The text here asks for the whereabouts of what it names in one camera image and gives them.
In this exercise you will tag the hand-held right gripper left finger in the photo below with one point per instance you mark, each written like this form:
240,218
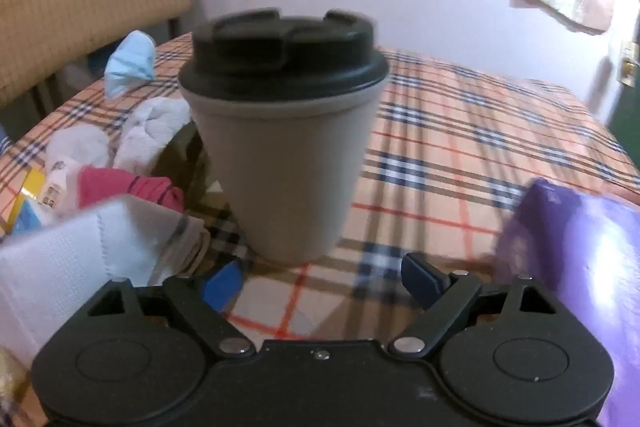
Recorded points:
222,284

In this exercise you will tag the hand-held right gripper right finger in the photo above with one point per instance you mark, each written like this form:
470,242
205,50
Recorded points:
420,279

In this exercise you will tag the olive green knotted cloth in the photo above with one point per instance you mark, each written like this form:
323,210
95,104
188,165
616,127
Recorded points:
185,162

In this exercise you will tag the blue face mask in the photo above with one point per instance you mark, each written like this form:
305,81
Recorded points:
130,62

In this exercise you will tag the plaid covered table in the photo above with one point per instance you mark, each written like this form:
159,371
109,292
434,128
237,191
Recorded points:
450,147

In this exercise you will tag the pink cloth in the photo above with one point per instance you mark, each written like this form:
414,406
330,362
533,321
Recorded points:
115,187

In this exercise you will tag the white folded cloth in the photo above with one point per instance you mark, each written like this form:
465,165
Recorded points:
60,257

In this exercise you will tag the white towel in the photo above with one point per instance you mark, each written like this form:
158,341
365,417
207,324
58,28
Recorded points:
150,132
75,144

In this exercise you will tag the shiny purple plastic packet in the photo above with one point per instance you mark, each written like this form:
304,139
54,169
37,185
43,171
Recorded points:
590,267

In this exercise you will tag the yellow packet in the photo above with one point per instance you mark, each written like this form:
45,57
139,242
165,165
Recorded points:
32,187

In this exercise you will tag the green door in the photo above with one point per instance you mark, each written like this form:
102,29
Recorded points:
629,122

